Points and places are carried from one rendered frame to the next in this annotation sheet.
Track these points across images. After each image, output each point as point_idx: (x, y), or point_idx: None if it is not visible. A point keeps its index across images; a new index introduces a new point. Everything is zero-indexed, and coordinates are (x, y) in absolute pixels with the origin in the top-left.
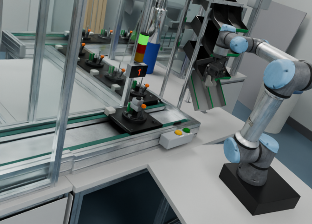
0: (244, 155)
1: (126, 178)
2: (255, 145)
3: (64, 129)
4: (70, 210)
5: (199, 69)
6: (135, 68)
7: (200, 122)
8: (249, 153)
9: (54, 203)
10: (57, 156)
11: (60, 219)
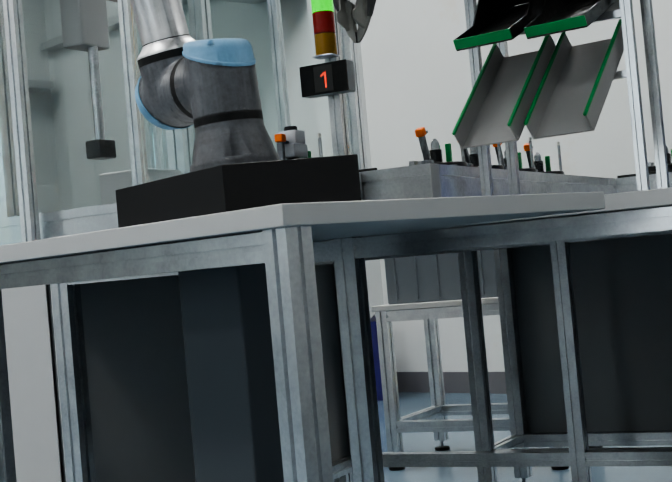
0: (145, 89)
1: (161, 273)
2: (145, 52)
3: (20, 136)
4: (52, 315)
5: (493, 30)
6: (311, 71)
7: (428, 163)
8: (144, 77)
9: (23, 287)
10: (20, 188)
11: (42, 333)
